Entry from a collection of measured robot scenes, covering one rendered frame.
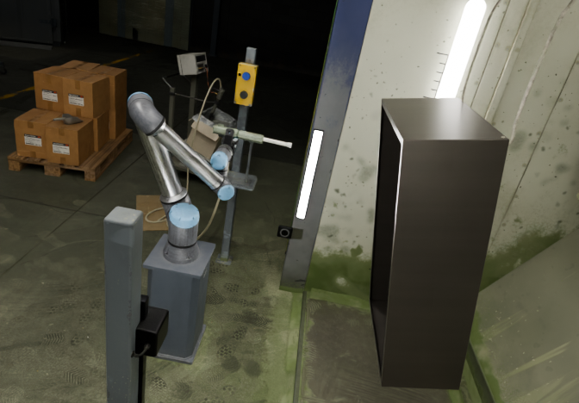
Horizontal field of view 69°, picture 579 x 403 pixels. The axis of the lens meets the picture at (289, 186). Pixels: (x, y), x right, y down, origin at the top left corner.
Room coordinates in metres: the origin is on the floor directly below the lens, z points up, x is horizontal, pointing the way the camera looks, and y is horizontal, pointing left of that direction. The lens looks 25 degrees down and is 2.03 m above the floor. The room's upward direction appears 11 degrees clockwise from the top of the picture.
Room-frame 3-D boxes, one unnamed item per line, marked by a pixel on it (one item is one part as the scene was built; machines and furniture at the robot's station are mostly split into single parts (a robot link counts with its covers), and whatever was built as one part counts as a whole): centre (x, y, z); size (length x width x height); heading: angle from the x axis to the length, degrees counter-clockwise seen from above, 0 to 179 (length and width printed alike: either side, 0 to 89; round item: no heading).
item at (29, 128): (3.74, 2.49, 0.32); 0.38 x 0.29 x 0.36; 8
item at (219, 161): (2.11, 0.40, 1.12); 0.12 x 0.09 x 0.10; 0
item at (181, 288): (1.86, 0.50, 0.32); 0.31 x 0.31 x 0.64; 0
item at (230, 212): (2.74, 0.40, 0.82); 0.06 x 0.06 x 1.64; 0
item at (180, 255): (1.86, 0.50, 0.69); 0.19 x 0.19 x 0.10
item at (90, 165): (4.12, 2.34, 0.07); 1.20 x 0.80 x 0.14; 7
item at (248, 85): (2.68, 0.40, 1.42); 0.12 x 0.06 x 0.26; 90
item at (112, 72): (4.51, 2.19, 0.69); 0.38 x 0.29 x 0.36; 5
